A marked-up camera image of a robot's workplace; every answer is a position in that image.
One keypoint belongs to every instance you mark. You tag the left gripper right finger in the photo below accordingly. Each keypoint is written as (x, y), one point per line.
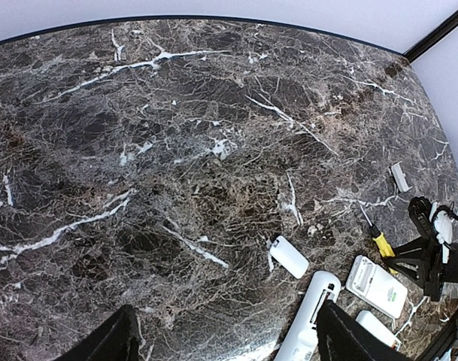
(341, 338)

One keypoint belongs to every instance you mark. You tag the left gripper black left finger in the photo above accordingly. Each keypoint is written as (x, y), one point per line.
(118, 338)

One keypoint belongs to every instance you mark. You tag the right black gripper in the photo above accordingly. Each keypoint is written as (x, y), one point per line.
(421, 260)

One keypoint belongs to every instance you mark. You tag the white remote control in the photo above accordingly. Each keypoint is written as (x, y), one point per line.
(372, 324)

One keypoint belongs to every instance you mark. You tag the white remote with battery bay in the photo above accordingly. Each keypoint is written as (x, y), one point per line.
(372, 284)

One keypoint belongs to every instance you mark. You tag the grey remote control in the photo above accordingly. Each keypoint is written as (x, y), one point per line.
(301, 340)

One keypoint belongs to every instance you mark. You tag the yellow handled screwdriver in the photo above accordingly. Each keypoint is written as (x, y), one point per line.
(378, 237)

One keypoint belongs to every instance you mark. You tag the grey remote battery cover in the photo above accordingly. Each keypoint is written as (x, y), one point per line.
(289, 257)

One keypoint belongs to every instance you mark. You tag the white battery cover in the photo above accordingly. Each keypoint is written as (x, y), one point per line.
(399, 178)

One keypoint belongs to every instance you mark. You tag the black front rail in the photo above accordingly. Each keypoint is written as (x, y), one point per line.
(443, 342)

